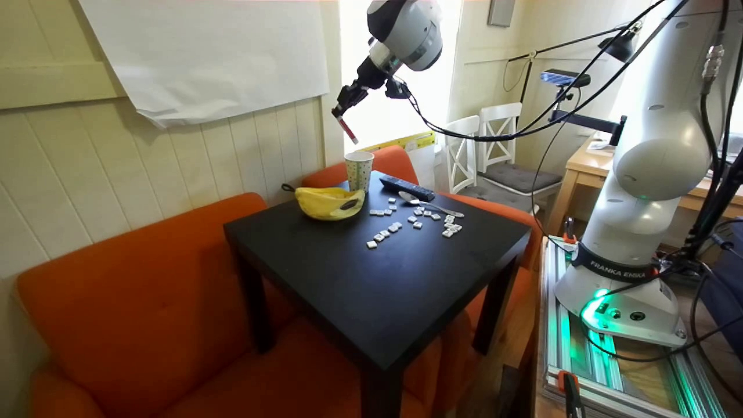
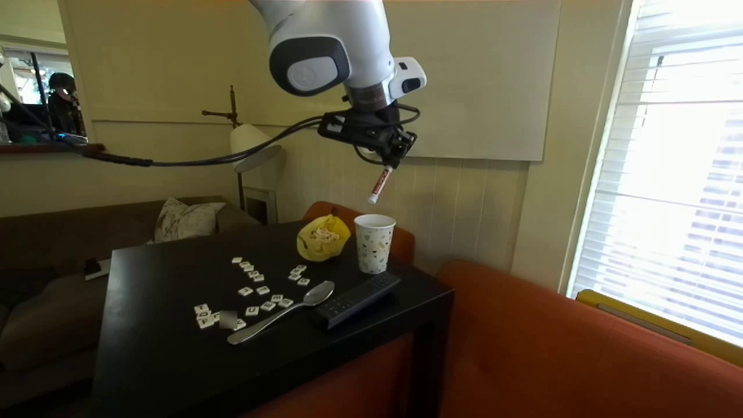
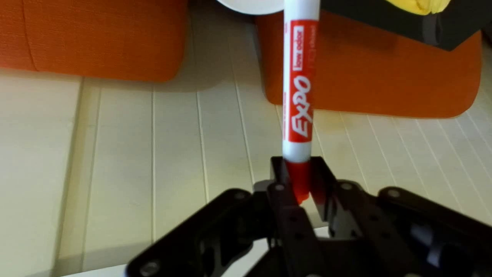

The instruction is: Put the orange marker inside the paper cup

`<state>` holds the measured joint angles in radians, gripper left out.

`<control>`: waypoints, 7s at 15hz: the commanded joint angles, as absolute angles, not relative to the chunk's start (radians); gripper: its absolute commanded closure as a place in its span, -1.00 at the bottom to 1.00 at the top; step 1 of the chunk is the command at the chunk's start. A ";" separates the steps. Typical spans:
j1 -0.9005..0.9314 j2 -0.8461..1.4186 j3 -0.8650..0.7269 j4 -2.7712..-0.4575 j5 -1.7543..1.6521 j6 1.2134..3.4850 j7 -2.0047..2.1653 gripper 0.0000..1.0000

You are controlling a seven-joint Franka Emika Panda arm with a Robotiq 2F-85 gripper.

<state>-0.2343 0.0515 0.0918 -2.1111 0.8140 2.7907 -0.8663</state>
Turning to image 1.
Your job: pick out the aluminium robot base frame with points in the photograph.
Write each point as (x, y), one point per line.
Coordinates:
(611, 373)

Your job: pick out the white paper sheet on wall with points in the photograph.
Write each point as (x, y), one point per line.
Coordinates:
(210, 54)

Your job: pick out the wooden desk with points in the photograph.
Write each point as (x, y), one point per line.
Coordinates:
(588, 166)

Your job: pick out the scattered domino tiles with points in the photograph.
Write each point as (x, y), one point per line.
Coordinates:
(409, 197)

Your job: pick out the orange black clamp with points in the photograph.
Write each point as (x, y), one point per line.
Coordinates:
(571, 385)

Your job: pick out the orange sofa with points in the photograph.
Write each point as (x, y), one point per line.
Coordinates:
(140, 310)

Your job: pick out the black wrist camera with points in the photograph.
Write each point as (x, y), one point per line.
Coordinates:
(398, 88)

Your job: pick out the black desk lamp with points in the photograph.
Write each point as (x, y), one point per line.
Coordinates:
(619, 42)

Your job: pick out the camera on stand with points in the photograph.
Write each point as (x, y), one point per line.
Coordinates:
(565, 78)

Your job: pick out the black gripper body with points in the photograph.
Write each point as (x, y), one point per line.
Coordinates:
(367, 81)

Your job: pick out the black remote control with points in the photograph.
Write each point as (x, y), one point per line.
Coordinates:
(407, 189)

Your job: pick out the yellow banana-shaped bowl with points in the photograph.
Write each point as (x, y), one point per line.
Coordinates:
(329, 205)

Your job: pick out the orange marker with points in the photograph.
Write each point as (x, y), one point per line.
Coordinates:
(350, 131)

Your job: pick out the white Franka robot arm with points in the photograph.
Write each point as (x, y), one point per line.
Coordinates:
(666, 153)

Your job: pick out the black side table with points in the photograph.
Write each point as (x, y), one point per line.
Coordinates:
(386, 287)

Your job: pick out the white dotted paper cup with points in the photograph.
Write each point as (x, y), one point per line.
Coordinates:
(359, 172)

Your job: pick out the white wooden chair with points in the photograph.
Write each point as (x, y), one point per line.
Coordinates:
(465, 152)
(501, 136)

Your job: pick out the small wall frame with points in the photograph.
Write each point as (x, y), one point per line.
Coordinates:
(501, 13)

